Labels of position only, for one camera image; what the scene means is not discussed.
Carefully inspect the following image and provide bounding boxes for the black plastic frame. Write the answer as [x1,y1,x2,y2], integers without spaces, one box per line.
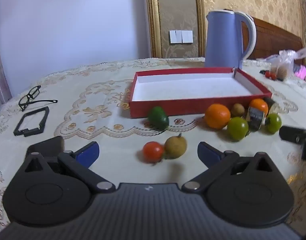
[13,106,50,137]

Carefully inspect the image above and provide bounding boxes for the green tomato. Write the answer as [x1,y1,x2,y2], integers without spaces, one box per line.
[227,117,249,141]
[264,113,283,134]

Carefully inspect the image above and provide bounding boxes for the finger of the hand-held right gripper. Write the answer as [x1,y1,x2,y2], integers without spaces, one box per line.
[279,125,306,161]

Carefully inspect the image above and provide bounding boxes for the wooden headboard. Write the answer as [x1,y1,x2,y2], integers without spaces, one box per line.
[243,17,305,61]

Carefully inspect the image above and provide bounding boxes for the red tomato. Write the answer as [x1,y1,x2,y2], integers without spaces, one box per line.
[143,141,165,163]

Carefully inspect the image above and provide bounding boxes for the brown kiwi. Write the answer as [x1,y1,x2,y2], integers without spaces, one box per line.
[230,104,245,118]

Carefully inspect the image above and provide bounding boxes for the white wall switch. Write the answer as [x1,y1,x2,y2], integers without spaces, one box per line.
[169,30,194,44]

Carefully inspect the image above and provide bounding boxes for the dark green oval fruit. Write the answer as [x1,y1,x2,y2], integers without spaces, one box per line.
[147,106,170,131]

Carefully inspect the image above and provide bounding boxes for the blue electric kettle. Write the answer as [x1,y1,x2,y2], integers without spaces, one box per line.
[204,9,257,69]

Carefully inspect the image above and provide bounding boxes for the sugarcane piece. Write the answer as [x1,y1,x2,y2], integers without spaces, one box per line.
[244,107,266,132]
[264,97,280,114]

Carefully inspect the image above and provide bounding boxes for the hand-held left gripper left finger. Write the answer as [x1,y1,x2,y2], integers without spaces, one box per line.
[24,141,116,194]

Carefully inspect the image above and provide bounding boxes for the lace tablecloth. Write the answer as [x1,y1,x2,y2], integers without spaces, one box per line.
[0,57,306,233]

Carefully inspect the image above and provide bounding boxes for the small orange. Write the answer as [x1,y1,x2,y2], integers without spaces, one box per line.
[249,99,269,117]

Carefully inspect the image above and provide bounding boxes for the black eyeglasses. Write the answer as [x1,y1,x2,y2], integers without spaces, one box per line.
[18,85,58,112]

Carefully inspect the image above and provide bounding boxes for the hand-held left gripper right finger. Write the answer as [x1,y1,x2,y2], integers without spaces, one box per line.
[182,141,281,194]

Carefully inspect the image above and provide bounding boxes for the large orange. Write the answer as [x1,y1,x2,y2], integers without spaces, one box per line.
[205,104,231,130]

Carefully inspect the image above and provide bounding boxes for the gold wall moulding frame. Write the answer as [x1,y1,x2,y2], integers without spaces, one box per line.
[145,0,206,58]

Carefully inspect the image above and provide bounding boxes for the red cardboard box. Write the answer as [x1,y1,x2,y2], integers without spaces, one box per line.
[129,67,273,119]

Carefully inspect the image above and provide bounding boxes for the pink cloth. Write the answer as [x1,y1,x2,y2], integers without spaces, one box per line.
[294,65,306,81]

